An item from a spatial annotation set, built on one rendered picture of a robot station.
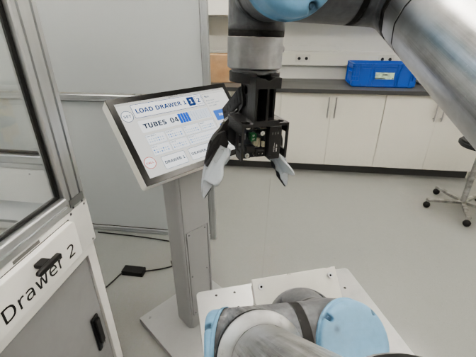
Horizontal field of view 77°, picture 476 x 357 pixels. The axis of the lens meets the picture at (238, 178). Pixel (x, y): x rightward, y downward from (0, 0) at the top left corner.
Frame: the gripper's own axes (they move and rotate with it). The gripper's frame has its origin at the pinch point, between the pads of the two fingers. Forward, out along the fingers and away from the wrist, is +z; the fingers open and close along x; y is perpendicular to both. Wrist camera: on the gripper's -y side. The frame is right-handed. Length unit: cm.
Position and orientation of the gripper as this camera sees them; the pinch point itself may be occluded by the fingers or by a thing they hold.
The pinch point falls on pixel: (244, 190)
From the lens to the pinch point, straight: 52.8
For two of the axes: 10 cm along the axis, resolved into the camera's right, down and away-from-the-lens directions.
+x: 9.4, -1.2, 3.1
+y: 3.3, 4.1, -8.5
